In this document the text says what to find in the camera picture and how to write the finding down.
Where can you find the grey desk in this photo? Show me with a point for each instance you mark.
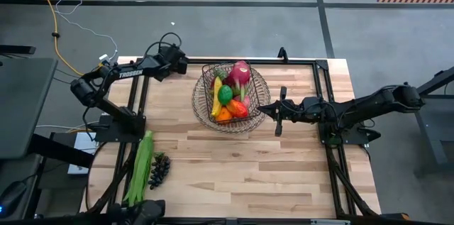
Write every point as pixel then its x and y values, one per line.
pixel 21 111

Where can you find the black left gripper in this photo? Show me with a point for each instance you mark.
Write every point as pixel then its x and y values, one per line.
pixel 172 58

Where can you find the white plug adapter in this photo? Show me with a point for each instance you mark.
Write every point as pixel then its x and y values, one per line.
pixel 104 57

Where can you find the silver metal bracket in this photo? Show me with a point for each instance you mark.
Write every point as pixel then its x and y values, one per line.
pixel 330 222

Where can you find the orange fruit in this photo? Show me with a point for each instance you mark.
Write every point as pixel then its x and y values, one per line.
pixel 223 115

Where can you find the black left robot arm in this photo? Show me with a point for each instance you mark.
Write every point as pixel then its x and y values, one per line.
pixel 127 74

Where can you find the round green fruit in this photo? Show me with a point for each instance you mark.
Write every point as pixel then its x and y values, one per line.
pixel 225 94

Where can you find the red yellow mango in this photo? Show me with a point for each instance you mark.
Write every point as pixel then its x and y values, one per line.
pixel 238 109

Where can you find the black desk leg frame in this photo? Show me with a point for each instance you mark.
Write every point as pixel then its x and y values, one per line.
pixel 436 129

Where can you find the black aluminium table frame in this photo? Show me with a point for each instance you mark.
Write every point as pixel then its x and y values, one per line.
pixel 262 61

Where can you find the yellow banana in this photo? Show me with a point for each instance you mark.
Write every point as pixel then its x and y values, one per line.
pixel 216 97

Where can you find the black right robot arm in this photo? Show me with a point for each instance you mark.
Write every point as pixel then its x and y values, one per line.
pixel 372 102

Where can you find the pink peach fruit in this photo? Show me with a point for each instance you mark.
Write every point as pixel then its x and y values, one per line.
pixel 245 101

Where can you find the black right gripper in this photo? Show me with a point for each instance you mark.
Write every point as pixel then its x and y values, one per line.
pixel 301 109

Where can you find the white box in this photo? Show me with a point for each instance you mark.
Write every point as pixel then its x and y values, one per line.
pixel 83 147

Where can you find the black bulky equipment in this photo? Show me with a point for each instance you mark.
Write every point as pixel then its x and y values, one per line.
pixel 142 212

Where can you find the black grape bunch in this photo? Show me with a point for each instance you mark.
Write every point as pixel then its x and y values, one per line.
pixel 159 173

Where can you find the round woven placemat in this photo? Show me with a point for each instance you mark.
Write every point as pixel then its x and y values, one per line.
pixel 198 111

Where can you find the pink dragon fruit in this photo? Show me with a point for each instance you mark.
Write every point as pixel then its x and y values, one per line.
pixel 239 74

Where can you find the black flat bar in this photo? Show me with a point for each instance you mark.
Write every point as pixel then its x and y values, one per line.
pixel 17 49

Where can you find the black frame bracket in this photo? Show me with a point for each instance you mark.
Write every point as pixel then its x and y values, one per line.
pixel 282 54

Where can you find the green corn husk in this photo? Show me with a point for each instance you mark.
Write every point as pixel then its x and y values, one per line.
pixel 140 168

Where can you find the black computer mouse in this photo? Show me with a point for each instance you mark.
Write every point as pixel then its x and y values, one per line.
pixel 12 196

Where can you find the black desk crossbar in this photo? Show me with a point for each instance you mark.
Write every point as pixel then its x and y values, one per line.
pixel 60 150

